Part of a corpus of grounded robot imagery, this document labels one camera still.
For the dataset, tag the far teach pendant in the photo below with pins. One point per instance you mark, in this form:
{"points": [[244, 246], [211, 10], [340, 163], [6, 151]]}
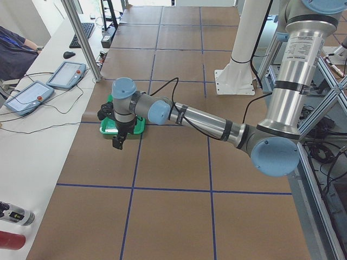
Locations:
{"points": [[67, 75]]}

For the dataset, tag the black computer mouse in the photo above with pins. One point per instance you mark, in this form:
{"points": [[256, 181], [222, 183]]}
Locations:
{"points": [[68, 54]]}

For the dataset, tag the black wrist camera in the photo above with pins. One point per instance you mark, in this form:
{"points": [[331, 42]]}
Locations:
{"points": [[106, 111]]}

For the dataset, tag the aluminium side frame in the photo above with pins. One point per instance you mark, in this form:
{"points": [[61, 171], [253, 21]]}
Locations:
{"points": [[319, 183]]}

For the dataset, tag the aluminium frame post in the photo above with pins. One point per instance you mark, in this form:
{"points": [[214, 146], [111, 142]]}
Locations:
{"points": [[82, 38]]}

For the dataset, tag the seated person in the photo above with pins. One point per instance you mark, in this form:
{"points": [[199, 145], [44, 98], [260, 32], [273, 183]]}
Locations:
{"points": [[17, 54]]}

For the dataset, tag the teach pendant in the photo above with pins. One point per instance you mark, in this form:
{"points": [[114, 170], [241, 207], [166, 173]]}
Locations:
{"points": [[27, 100], [67, 75]]}

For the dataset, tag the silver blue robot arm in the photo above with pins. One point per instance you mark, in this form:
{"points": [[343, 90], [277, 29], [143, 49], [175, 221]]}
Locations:
{"points": [[272, 143]]}

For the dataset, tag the green plastic tray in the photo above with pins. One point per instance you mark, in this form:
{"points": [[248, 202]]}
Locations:
{"points": [[109, 129]]}

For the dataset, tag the silver spray can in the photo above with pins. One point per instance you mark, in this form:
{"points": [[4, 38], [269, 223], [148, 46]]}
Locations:
{"points": [[15, 214]]}

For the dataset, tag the white pedestal column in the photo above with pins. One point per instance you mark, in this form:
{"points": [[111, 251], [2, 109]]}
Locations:
{"points": [[236, 78]]}

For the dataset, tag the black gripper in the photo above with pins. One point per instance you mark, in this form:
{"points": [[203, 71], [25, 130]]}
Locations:
{"points": [[123, 128]]}

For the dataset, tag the near teach pendant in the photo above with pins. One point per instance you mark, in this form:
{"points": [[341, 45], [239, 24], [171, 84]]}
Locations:
{"points": [[27, 100]]}

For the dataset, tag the red cylinder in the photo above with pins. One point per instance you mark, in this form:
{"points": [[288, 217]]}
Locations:
{"points": [[12, 241]]}

